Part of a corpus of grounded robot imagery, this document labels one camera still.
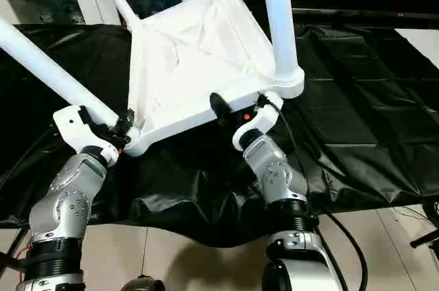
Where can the white plastic table top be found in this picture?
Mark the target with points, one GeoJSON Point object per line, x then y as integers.
{"type": "Point", "coordinates": [205, 64]}

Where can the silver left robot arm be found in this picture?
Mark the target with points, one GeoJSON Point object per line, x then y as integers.
{"type": "Point", "coordinates": [68, 195]}

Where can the black plastic mat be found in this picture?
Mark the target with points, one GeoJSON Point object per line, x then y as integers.
{"type": "Point", "coordinates": [360, 116]}

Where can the long grey metal bar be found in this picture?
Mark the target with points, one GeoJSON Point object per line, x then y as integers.
{"type": "Point", "coordinates": [343, 13]}

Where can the black rod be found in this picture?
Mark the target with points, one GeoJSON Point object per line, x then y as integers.
{"type": "Point", "coordinates": [8, 261]}

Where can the white flat board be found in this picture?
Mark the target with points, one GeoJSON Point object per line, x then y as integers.
{"type": "Point", "coordinates": [422, 44]}

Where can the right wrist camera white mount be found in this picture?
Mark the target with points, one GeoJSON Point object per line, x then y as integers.
{"type": "Point", "coordinates": [264, 119]}

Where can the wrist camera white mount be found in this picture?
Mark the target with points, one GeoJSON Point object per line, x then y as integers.
{"type": "Point", "coordinates": [264, 119]}
{"type": "Point", "coordinates": [72, 126]}

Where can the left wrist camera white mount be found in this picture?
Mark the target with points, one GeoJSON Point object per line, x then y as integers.
{"type": "Point", "coordinates": [72, 126]}

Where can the black metal stand frame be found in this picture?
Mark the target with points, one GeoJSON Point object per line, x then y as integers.
{"type": "Point", "coordinates": [425, 237]}

